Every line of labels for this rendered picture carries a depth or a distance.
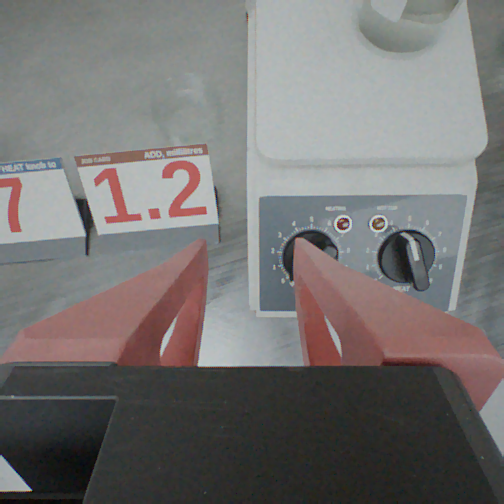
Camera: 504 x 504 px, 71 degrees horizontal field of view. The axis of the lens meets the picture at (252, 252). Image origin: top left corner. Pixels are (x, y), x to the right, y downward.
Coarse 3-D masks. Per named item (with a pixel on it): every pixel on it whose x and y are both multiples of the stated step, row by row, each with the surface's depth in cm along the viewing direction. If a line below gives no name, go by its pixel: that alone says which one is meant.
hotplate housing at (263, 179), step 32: (256, 160) 20; (256, 192) 20; (288, 192) 20; (320, 192) 20; (352, 192) 20; (384, 192) 20; (416, 192) 20; (448, 192) 20; (256, 224) 20; (256, 256) 21; (256, 288) 22
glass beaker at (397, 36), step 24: (360, 0) 18; (384, 0) 16; (408, 0) 16; (432, 0) 16; (456, 0) 16; (360, 24) 19; (384, 24) 17; (408, 24) 17; (432, 24) 17; (384, 48) 18; (408, 48) 18
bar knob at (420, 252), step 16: (400, 240) 19; (416, 240) 19; (384, 256) 20; (400, 256) 20; (416, 256) 19; (432, 256) 20; (384, 272) 21; (400, 272) 21; (416, 272) 19; (416, 288) 19
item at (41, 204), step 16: (0, 176) 24; (16, 176) 24; (32, 176) 24; (48, 176) 24; (0, 192) 25; (16, 192) 25; (32, 192) 25; (48, 192) 25; (64, 192) 25; (0, 208) 25; (16, 208) 25; (32, 208) 25; (48, 208) 25; (64, 208) 25; (0, 224) 26; (16, 224) 26; (32, 224) 26; (48, 224) 26; (64, 224) 26
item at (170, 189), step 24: (96, 168) 24; (120, 168) 24; (144, 168) 24; (168, 168) 24; (192, 168) 24; (96, 192) 25; (120, 192) 25; (144, 192) 25; (168, 192) 25; (192, 192) 25; (96, 216) 26; (120, 216) 26; (144, 216) 26; (168, 216) 26; (192, 216) 26
